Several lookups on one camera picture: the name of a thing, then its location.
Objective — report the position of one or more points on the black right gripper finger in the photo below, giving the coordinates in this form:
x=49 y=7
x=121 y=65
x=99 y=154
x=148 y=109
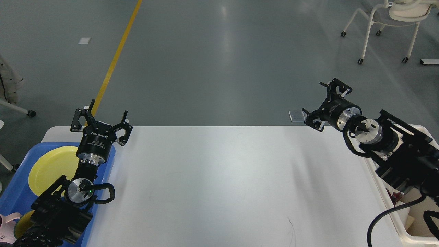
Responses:
x=336 y=89
x=315 y=119

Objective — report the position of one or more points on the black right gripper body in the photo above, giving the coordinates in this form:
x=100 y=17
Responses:
x=338 y=112

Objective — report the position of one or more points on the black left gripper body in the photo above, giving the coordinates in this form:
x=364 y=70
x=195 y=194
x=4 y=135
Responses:
x=95 y=147

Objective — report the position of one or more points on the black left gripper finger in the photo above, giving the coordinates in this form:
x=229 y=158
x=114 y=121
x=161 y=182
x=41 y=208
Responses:
x=123 y=125
x=92 y=124

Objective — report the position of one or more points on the yellow plastic plate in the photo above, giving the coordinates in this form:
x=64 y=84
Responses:
x=48 y=168

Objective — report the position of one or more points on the teal green mug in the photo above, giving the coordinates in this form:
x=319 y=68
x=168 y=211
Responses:
x=23 y=224

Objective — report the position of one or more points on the pink mug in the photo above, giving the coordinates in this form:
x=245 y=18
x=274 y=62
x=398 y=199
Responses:
x=7 y=226

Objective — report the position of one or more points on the red foil snack wrapper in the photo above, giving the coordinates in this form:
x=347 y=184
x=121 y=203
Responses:
x=395 y=197

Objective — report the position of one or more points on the white paper cup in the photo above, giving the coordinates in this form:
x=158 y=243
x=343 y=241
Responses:
x=403 y=214

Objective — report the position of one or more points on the brown paper bag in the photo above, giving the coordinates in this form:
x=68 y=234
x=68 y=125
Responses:
x=408 y=222

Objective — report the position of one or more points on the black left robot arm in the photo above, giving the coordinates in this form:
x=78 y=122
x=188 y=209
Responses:
x=62 y=212

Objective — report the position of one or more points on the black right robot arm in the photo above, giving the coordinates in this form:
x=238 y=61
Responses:
x=405 y=156

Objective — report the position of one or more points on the metal floor socket plate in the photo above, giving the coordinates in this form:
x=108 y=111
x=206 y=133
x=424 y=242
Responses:
x=297 y=116

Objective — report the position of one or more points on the white chair leg with caster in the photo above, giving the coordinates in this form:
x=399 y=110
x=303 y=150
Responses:
x=29 y=113

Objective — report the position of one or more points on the white polka-dot cloth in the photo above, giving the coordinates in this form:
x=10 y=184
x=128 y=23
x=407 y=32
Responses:
x=10 y=82

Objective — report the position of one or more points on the blue plastic tray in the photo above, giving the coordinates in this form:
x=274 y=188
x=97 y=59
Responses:
x=17 y=197

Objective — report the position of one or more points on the white bar on floor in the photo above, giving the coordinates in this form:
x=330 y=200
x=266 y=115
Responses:
x=425 y=62

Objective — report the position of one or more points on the white rolling chair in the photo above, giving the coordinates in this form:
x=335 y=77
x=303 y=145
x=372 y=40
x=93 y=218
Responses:
x=393 y=13

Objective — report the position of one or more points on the beige plastic bin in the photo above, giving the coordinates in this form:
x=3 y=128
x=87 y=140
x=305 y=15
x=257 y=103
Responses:
x=418 y=234

